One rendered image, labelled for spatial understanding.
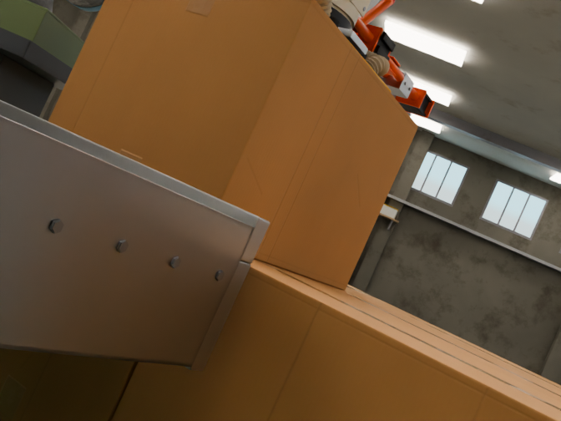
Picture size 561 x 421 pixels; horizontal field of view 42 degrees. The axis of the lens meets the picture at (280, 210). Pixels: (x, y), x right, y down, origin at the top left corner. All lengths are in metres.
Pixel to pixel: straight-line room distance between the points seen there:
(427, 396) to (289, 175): 0.48
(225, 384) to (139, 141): 0.42
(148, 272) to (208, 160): 0.36
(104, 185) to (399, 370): 0.42
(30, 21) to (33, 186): 1.17
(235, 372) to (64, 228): 0.40
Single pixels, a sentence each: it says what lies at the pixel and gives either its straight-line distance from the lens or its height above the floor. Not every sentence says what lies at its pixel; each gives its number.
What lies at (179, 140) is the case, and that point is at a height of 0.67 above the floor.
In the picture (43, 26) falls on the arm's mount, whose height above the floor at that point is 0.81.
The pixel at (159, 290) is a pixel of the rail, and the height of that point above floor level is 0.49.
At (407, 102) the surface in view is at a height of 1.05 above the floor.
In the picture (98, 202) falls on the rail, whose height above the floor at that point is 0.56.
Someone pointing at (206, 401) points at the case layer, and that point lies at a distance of 1.02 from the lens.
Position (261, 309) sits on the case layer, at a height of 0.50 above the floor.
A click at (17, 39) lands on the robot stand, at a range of 1.63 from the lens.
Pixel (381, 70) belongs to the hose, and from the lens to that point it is 1.51.
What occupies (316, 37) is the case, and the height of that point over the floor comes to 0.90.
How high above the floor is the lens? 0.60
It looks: 2 degrees up
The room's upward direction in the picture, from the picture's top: 25 degrees clockwise
